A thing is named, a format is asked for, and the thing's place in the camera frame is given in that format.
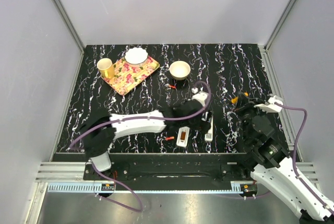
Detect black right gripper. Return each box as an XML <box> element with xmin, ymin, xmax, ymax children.
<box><xmin>234</xmin><ymin>93</ymin><xmax>268</xmax><ymax>143</ymax></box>

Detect white remote orange batteries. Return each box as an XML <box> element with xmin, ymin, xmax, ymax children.
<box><xmin>176</xmin><ymin>126</ymin><xmax>190</xmax><ymax>148</ymax></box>

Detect white remote blue batteries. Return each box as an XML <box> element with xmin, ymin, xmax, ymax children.
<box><xmin>205</xmin><ymin>111</ymin><xmax>213</xmax><ymax>142</ymax></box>

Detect orange yellow battery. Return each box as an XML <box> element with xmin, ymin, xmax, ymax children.
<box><xmin>165</xmin><ymin>136</ymin><xmax>175</xmax><ymax>140</ymax></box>

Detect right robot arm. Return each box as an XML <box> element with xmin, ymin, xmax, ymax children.
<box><xmin>232</xmin><ymin>93</ymin><xmax>333</xmax><ymax>223</ymax></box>

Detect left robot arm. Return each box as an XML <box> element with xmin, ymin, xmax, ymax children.
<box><xmin>80</xmin><ymin>100</ymin><xmax>212</xmax><ymax>180</ymax></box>

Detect beige round bowl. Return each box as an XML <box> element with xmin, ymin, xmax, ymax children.
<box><xmin>169</xmin><ymin>61</ymin><xmax>190</xmax><ymax>80</ymax></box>

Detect floral rectangular tray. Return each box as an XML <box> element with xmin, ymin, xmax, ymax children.
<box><xmin>103</xmin><ymin>56</ymin><xmax>160</xmax><ymax>96</ymax></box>

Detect white scalloped bowl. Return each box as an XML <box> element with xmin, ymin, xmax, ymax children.
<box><xmin>124</xmin><ymin>48</ymin><xmax>148</xmax><ymax>67</ymax></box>

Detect yellow mug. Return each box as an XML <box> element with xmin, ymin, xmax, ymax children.
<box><xmin>97</xmin><ymin>58</ymin><xmax>114</xmax><ymax>79</ymax></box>

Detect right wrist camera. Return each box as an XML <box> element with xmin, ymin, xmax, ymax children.
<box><xmin>254</xmin><ymin>95</ymin><xmax>283</xmax><ymax>113</ymax></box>

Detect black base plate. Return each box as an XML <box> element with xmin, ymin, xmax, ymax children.
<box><xmin>82</xmin><ymin>153</ymin><xmax>269</xmax><ymax>192</ymax></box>

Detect right aluminium frame post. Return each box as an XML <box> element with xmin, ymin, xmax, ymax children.
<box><xmin>264</xmin><ymin>0</ymin><xmax>298</xmax><ymax>51</ymax></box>

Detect aluminium frame post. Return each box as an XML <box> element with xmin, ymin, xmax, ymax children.
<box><xmin>264</xmin><ymin>0</ymin><xmax>298</xmax><ymax>51</ymax></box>
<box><xmin>52</xmin><ymin>0</ymin><xmax>85</xmax><ymax>52</ymax></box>

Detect left aluminium frame post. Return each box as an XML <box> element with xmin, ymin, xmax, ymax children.
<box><xmin>52</xmin><ymin>0</ymin><xmax>85</xmax><ymax>52</ymax></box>

